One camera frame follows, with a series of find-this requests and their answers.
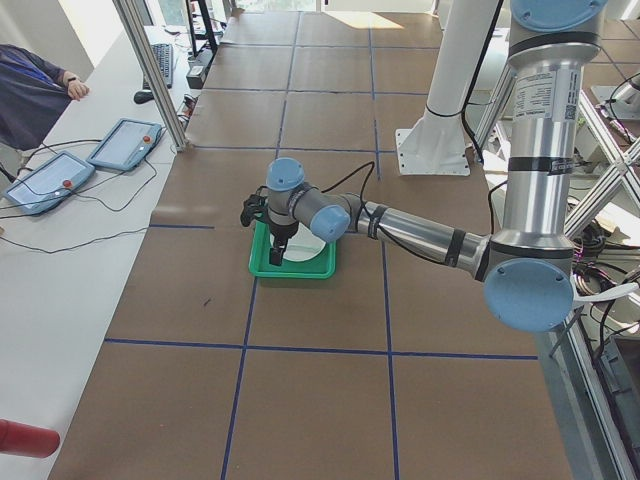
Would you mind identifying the black keyboard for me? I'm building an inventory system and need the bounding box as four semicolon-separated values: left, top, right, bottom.
151;43;174;89

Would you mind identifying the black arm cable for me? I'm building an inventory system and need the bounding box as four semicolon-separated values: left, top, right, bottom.
254;160;509;266

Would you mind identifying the white central pedestal column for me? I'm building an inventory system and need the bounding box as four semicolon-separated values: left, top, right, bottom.
396;0;502;176

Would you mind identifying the red cylinder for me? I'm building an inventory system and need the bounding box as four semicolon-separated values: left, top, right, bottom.
1;419;60;458

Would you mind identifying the blue teach pendant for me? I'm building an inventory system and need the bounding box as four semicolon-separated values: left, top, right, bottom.
3;151;95;215
87;118;162;172

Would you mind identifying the black computer mouse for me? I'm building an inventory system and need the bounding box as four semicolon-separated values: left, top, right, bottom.
133;90;154;105

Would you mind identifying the bystander dark blue sleeve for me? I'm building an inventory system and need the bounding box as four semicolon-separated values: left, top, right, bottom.
1;44;71;150

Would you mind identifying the near blue teach pendant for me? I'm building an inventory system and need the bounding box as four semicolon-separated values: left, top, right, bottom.
3;151;95;215

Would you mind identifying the bystander hand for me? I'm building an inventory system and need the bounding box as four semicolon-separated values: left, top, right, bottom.
67;77;90;101

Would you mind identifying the far blue teach pendant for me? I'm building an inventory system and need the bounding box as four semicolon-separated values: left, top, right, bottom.
87;118;162;172

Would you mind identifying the white round plate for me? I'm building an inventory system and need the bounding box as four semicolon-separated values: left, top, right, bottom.
281;227;326;263

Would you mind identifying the green plastic tray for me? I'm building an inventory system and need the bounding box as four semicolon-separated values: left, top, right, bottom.
248;222;337;279

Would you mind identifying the aluminium frame post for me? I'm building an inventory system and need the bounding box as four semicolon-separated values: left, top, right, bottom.
113;0;188;152

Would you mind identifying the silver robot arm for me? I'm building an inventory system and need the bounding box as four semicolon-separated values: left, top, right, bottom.
260;1;605;332

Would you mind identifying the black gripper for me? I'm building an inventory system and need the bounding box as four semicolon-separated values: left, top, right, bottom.
269;223;298;265

